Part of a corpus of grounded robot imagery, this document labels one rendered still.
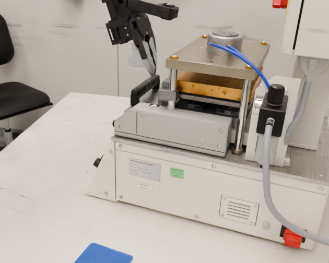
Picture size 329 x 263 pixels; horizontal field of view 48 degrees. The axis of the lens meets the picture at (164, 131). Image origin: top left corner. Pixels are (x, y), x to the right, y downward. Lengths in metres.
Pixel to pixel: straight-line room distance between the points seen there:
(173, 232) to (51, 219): 0.27
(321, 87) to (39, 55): 2.11
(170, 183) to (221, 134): 0.17
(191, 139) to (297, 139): 0.24
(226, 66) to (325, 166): 0.28
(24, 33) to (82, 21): 0.41
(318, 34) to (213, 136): 0.27
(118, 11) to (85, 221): 0.49
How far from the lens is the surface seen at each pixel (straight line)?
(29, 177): 1.05
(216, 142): 0.75
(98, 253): 0.79
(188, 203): 0.84
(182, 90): 0.80
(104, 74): 2.51
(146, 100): 0.92
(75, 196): 0.95
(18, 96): 2.40
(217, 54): 0.82
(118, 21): 0.90
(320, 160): 0.82
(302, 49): 0.68
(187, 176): 0.80
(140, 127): 0.79
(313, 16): 0.67
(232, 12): 2.31
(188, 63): 0.74
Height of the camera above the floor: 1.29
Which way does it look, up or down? 25 degrees down
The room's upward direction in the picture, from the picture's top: 3 degrees clockwise
